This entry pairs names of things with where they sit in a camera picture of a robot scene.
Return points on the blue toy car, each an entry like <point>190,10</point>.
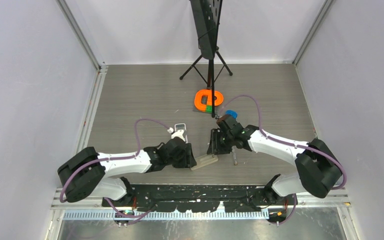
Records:
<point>232,113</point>

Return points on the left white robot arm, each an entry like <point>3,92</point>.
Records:
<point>91,173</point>

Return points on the slotted cable duct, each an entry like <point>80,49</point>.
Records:
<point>220,214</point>

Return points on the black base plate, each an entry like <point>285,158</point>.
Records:
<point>198,198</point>

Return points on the clear handle screwdriver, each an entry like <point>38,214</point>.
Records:
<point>234,156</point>

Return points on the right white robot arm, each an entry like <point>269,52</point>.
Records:
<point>317,171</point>

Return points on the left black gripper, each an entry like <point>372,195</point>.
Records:
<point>188,160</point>

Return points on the white air conditioner remote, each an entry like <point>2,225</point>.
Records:
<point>182,125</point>

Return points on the beige remote control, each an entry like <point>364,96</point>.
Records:
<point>204,160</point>

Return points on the black tripod stand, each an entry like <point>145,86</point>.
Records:
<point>206,16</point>

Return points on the orange and green block toy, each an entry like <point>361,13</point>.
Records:
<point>204,101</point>

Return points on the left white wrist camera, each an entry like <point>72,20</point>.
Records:
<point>177,133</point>

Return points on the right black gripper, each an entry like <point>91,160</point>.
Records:
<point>215,148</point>

